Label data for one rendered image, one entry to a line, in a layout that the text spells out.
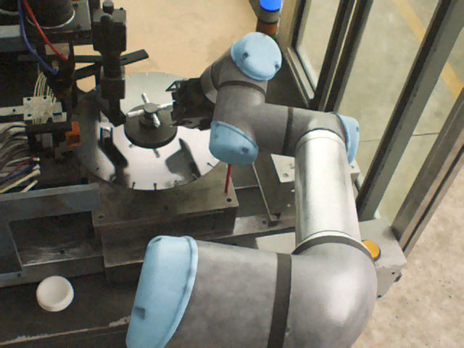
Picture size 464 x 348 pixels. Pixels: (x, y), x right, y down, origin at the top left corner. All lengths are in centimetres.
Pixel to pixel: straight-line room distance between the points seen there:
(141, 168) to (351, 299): 69
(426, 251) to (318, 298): 186
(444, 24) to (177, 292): 62
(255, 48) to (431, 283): 157
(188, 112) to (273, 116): 23
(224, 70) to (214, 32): 88
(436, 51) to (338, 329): 57
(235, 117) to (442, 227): 170
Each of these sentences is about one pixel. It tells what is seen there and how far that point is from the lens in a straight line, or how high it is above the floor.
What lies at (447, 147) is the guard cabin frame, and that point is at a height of 117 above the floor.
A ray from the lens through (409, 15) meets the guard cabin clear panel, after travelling 118.
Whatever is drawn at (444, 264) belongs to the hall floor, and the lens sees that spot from 241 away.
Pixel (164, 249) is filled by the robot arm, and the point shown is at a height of 139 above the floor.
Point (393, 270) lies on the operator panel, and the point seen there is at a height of 87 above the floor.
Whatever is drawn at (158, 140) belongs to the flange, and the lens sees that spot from 123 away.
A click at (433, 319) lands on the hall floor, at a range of 228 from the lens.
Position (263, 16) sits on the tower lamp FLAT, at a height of 111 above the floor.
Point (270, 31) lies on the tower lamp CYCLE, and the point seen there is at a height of 107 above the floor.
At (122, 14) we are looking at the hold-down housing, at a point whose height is 125.
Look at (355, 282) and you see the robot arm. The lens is 61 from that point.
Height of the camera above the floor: 188
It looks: 51 degrees down
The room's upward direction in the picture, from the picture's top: 9 degrees clockwise
